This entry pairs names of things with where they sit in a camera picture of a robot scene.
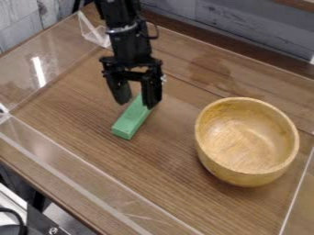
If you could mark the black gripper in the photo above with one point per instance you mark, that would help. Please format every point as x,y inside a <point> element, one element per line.
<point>132,64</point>

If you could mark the green rectangular block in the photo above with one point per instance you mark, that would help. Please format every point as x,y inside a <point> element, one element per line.
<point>127,125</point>

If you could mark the brown wooden bowl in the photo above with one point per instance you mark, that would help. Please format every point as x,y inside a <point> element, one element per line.
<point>246,141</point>

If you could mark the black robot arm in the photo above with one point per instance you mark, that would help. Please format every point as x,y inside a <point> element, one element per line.
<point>120,13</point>

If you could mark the clear acrylic corner bracket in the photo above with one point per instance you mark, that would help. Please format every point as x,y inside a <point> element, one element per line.
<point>94,34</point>

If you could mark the clear acrylic tray wall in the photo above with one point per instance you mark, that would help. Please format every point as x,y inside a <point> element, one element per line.
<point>130,187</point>

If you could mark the black metal bracket with screw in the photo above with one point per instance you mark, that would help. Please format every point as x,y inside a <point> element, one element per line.
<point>40,225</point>

